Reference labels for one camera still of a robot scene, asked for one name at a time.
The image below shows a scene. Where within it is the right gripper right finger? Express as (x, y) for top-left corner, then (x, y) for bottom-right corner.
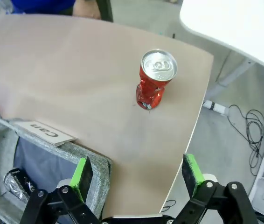
(176, 154), (257, 224)

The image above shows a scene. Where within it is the white can label card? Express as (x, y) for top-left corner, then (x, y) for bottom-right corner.
(13, 120), (78, 147)

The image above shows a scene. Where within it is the crushed black grey can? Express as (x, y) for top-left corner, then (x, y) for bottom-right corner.
(3, 168), (38, 201)

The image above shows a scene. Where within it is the short black cable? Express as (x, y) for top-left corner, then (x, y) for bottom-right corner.
(162, 200), (177, 212)

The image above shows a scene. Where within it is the black chair post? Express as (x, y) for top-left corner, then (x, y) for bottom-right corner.
(96, 0), (114, 23)

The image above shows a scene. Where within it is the crushed red can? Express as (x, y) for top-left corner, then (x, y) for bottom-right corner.
(135, 49), (178, 110)

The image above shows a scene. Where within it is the white round table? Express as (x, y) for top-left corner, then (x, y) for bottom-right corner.
(179, 0), (264, 77)

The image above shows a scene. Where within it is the grey table leg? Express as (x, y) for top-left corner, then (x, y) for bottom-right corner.
(206, 50), (256, 101)

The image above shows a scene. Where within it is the person forearm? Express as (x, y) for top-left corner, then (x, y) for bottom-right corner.
(72, 0), (101, 19)

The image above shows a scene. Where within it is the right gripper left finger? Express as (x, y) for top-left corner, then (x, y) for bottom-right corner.
(21, 155), (100, 224)

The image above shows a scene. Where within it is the person blue shirt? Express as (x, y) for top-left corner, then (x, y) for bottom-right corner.
(13, 0), (76, 14)

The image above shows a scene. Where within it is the long black cable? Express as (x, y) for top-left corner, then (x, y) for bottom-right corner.
(226, 104), (264, 175)

